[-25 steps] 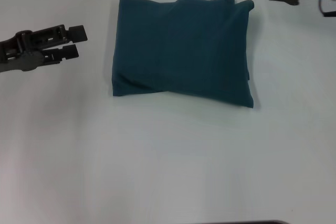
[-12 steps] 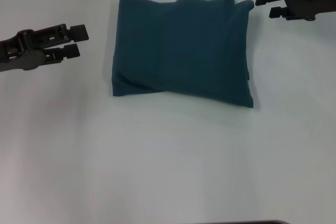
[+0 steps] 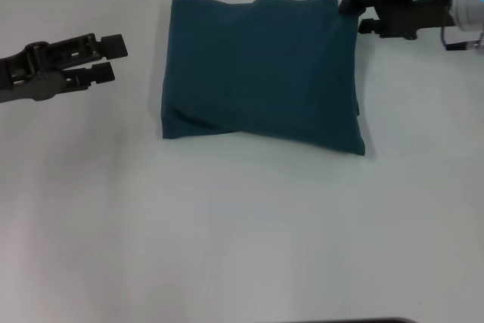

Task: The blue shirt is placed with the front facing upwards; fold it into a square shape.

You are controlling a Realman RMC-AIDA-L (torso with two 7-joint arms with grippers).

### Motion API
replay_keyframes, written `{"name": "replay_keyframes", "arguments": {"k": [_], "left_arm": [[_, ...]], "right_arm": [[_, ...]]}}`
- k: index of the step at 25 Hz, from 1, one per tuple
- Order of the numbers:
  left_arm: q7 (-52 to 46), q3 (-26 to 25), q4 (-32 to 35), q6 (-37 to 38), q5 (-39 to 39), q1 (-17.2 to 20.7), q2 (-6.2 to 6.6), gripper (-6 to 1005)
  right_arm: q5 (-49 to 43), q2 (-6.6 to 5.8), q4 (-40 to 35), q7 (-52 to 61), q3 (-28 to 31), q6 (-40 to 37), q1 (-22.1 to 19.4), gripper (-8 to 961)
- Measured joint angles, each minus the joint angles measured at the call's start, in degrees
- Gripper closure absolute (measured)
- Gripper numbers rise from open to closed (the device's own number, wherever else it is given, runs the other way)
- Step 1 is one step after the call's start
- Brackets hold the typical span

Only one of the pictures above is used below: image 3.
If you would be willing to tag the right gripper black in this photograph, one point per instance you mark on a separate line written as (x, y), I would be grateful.
(416, 9)

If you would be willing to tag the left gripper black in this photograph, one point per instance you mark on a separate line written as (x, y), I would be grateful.
(30, 81)

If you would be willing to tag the teal t-shirt with FREE print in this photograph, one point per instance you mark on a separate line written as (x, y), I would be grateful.
(264, 73)

